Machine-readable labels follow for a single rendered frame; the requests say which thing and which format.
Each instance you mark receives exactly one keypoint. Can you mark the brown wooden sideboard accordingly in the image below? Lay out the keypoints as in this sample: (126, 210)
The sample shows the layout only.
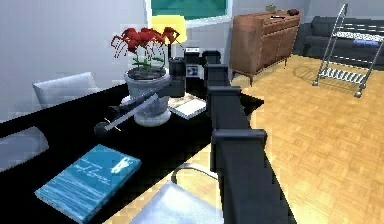
(260, 43)

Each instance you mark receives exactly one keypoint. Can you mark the yellow table lamp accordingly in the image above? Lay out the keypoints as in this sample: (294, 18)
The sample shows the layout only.
(168, 26)

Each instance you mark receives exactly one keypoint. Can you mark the dark red round object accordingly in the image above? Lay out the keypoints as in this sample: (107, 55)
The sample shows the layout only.
(292, 12)

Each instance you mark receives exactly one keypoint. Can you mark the metal rack trolley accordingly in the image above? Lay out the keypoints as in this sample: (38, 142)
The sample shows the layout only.
(343, 75)

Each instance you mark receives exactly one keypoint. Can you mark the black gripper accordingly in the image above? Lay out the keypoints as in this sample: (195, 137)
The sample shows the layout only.
(177, 83)

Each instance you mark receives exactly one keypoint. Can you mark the dark grey sofa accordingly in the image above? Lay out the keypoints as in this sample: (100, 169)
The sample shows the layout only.
(320, 36)

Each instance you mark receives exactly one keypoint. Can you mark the red flowers in grey pot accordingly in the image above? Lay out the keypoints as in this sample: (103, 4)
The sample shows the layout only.
(148, 88)

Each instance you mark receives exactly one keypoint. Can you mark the small green plant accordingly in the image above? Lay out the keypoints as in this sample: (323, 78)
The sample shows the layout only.
(271, 8)

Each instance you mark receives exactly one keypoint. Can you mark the black dining table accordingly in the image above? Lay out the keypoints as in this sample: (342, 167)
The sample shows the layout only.
(160, 146)

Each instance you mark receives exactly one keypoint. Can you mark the blue book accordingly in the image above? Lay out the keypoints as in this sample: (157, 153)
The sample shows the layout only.
(90, 181)

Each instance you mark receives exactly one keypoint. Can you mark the blue object on rack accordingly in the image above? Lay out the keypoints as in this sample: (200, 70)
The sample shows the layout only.
(366, 43)

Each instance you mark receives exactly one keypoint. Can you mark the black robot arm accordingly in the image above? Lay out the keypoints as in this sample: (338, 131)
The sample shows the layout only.
(243, 173)

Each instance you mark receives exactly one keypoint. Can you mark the white book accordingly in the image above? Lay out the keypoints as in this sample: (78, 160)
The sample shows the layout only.
(188, 106)

